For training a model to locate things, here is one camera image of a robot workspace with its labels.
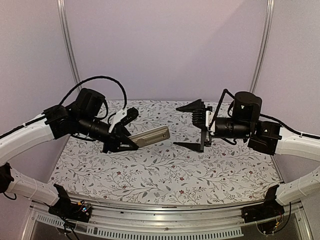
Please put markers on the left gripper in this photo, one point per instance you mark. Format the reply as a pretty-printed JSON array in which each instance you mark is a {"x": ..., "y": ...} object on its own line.
[{"x": 117, "y": 137}]

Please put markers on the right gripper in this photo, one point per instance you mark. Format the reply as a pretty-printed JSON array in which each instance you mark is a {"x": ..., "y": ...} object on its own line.
[{"x": 205, "y": 136}]

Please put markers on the beige remote control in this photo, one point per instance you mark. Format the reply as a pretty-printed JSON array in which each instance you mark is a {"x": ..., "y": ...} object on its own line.
[{"x": 151, "y": 136}]

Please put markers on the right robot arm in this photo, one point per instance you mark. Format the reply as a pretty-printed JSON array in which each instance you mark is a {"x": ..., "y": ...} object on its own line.
[{"x": 262, "y": 133}]

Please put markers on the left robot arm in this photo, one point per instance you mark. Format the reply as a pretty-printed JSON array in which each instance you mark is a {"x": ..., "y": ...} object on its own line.
[{"x": 79, "y": 117}]

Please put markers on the floral tablecloth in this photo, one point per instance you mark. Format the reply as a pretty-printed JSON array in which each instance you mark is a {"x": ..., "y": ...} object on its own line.
[{"x": 165, "y": 173}]

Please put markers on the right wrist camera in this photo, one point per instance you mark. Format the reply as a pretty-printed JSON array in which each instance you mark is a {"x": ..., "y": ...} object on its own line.
[{"x": 209, "y": 123}]

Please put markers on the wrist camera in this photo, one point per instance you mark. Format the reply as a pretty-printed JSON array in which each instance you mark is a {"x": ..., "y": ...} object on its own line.
[
  {"x": 116, "y": 118},
  {"x": 209, "y": 123}
]

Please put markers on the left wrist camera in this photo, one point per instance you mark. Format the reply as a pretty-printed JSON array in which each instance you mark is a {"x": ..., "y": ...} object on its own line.
[{"x": 116, "y": 118}]

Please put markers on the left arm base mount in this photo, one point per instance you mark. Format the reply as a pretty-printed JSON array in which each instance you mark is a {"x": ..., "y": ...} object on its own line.
[{"x": 65, "y": 209}]

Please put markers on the aluminium front rail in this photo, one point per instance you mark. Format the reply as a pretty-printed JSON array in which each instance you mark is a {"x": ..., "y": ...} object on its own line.
[{"x": 118, "y": 220}]

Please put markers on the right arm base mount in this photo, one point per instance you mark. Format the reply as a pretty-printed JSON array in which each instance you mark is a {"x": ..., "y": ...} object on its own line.
[{"x": 268, "y": 209}]

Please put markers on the left aluminium frame post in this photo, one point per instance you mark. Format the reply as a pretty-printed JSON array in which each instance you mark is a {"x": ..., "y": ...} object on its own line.
[{"x": 61, "y": 7}]

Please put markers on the aluminium frame post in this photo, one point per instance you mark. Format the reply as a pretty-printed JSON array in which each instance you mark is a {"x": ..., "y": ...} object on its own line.
[
  {"x": 270, "y": 4},
  {"x": 61, "y": 7}
]

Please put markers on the right aluminium frame post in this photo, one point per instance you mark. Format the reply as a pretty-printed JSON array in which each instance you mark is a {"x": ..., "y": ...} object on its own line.
[{"x": 270, "y": 4}]

